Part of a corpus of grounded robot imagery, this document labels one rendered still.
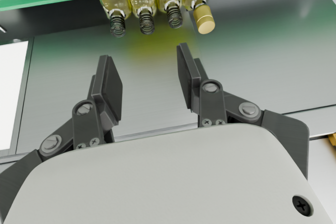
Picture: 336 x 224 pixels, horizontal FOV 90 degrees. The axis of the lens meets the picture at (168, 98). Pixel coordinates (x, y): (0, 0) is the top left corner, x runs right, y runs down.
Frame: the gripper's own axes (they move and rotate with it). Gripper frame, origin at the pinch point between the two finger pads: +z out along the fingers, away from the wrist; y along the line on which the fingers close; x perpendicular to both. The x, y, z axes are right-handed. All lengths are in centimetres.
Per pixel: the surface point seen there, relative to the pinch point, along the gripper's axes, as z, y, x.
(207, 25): 22.1, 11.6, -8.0
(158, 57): 29.7, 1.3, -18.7
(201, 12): 24.2, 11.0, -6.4
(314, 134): 5.1, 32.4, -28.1
